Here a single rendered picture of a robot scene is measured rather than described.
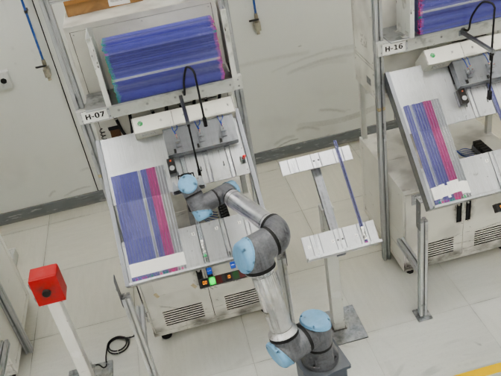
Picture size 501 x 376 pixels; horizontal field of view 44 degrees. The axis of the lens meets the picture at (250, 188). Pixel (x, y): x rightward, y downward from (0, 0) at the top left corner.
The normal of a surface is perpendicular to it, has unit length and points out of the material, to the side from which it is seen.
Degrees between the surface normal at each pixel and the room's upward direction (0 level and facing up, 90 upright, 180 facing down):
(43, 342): 0
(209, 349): 0
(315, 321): 8
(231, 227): 43
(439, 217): 90
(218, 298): 90
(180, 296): 90
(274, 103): 90
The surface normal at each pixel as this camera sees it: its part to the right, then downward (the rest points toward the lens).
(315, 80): 0.20, 0.51
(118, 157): 0.03, -0.25
